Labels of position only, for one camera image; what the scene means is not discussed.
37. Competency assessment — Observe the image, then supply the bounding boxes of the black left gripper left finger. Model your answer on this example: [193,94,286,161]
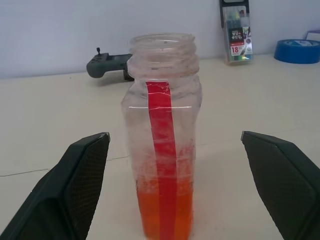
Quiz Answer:
[0,132,111,240]

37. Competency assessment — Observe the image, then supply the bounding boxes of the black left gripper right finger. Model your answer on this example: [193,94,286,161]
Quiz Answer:
[240,130,320,240]

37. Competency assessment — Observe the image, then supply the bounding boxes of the clear plastic bottle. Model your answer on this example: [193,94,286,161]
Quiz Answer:
[120,32,203,240]

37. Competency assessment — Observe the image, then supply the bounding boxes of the blue tape roll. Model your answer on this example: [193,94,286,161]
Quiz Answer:
[273,38,320,65]

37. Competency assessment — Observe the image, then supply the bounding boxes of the grey handheld game controller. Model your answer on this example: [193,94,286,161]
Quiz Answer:
[86,46,135,82]

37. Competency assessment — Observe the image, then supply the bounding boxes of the purple tissue pack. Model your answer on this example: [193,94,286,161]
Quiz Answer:
[304,29,320,41]

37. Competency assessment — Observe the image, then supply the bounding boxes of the marker pen set box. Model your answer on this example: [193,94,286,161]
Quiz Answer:
[219,0,254,67]

